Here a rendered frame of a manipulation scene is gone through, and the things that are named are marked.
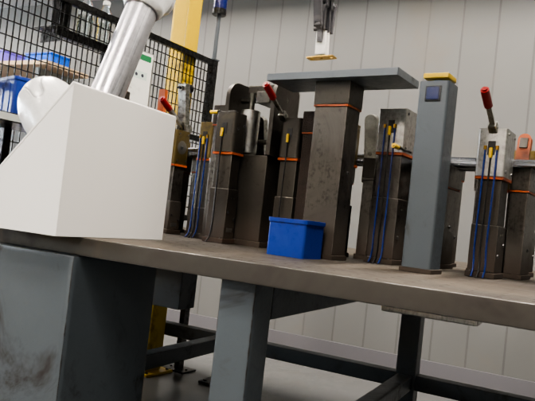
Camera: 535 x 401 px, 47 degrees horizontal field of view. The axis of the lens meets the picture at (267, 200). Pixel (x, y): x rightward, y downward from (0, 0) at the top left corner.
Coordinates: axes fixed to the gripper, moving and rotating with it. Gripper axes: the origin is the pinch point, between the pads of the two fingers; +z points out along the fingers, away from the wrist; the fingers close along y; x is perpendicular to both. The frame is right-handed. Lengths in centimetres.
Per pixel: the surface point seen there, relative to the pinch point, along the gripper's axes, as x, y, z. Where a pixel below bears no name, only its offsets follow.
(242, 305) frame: 13, 57, 69
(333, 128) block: 13.1, 18.0, 27.8
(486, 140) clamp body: 47, 5, 29
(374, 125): 15.9, -3.6, 23.2
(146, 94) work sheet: -106, -49, -1
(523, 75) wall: 29, -206, -41
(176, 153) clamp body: -54, -6, 31
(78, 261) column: -26, 62, 64
